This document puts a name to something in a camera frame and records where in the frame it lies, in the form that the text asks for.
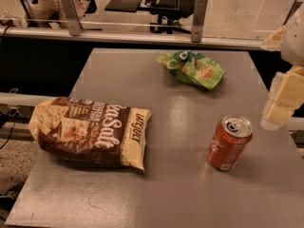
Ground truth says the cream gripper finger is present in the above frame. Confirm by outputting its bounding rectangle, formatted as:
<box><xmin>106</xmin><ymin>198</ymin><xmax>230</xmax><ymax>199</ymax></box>
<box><xmin>260</xmin><ymin>101</ymin><xmax>295</xmax><ymax>130</ymax></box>
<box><xmin>269</xmin><ymin>66</ymin><xmax>304</xmax><ymax>109</ymax></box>

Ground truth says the brown Late July chip bag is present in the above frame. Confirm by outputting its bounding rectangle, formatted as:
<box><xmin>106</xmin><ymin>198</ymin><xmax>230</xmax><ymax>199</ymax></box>
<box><xmin>28</xmin><ymin>97</ymin><xmax>151</xmax><ymax>170</ymax></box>

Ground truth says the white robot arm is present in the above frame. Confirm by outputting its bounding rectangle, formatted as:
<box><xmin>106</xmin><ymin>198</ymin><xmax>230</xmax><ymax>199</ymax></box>
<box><xmin>260</xmin><ymin>5</ymin><xmax>304</xmax><ymax>130</ymax></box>

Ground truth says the green chip bag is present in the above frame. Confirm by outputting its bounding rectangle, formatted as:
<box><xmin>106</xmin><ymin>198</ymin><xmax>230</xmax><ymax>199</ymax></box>
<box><xmin>157</xmin><ymin>50</ymin><xmax>225</xmax><ymax>90</ymax></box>

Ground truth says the orange soda can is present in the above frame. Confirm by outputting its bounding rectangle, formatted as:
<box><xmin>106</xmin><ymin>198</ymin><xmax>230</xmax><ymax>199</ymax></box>
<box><xmin>207</xmin><ymin>116</ymin><xmax>253</xmax><ymax>172</ymax></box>

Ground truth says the right metal rail bracket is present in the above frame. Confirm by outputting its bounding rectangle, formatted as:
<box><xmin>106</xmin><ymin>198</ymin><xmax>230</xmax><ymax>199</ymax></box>
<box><xmin>191</xmin><ymin>0</ymin><xmax>208</xmax><ymax>43</ymax></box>

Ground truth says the metal rail bracket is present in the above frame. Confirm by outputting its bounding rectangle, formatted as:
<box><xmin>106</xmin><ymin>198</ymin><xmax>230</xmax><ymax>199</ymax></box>
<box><xmin>61</xmin><ymin>0</ymin><xmax>83</xmax><ymax>36</ymax></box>
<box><xmin>191</xmin><ymin>0</ymin><xmax>208</xmax><ymax>43</ymax></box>

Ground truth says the left metal rail bracket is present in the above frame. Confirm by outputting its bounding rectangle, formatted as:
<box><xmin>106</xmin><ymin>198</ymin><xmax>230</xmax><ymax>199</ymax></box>
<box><xmin>61</xmin><ymin>0</ymin><xmax>83</xmax><ymax>36</ymax></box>

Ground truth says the metal guard rail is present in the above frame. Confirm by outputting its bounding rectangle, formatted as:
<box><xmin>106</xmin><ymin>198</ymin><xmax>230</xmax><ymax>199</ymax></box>
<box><xmin>0</xmin><ymin>27</ymin><xmax>262</xmax><ymax>50</ymax></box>

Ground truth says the black cable on floor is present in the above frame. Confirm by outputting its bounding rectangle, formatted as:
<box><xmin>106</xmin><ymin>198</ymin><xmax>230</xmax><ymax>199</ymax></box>
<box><xmin>0</xmin><ymin>106</ymin><xmax>21</xmax><ymax>150</ymax></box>

